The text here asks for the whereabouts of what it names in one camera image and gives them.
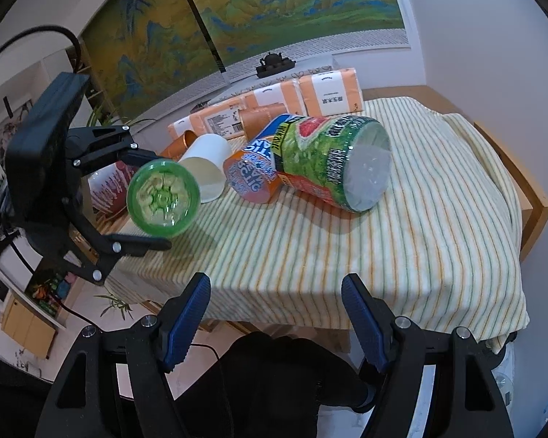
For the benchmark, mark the wooden table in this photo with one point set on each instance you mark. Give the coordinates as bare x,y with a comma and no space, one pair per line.
529,210

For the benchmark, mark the large green watermelon printed cup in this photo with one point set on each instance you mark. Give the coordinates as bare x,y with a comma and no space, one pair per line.
315,155

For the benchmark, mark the dark tea tray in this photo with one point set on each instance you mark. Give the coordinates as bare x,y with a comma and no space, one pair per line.
276,72

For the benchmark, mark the dark teapot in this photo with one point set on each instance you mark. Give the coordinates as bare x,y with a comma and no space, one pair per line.
275,60

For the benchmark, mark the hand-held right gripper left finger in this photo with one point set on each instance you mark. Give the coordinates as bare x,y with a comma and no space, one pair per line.
189,319

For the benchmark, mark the brown cardboard tube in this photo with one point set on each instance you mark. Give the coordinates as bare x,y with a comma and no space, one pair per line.
260,118

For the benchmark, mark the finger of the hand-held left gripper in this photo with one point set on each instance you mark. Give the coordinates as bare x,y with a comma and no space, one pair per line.
118,246
102,143

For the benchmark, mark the red white patterned cup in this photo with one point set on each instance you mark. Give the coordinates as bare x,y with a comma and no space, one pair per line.
109,187

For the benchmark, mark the shiny orange cup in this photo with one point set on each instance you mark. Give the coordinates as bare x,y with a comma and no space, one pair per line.
176,146

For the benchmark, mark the person's dark pants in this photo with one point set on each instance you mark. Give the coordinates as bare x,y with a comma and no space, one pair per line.
265,388

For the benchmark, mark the wooden cabinet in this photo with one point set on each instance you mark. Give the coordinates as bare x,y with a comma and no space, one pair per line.
27,328

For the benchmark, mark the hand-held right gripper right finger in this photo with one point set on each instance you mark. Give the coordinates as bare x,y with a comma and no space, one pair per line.
364,324

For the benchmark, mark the orange tissue pack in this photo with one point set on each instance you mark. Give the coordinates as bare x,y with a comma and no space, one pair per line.
210,121
274,93
331,91

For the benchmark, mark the orange blue printed cup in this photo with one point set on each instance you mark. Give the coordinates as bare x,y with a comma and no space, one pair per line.
251,169

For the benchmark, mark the landscape wall painting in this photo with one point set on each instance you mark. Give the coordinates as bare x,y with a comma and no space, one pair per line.
274,4

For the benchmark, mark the striped tablecloth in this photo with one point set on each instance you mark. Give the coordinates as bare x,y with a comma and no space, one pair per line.
347,246

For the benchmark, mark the white paper cup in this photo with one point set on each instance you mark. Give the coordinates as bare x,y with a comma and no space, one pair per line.
205,153

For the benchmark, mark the green potted plant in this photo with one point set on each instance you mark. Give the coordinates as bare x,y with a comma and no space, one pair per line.
101,116

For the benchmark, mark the green plastic cup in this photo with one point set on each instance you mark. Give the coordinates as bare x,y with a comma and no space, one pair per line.
164,196

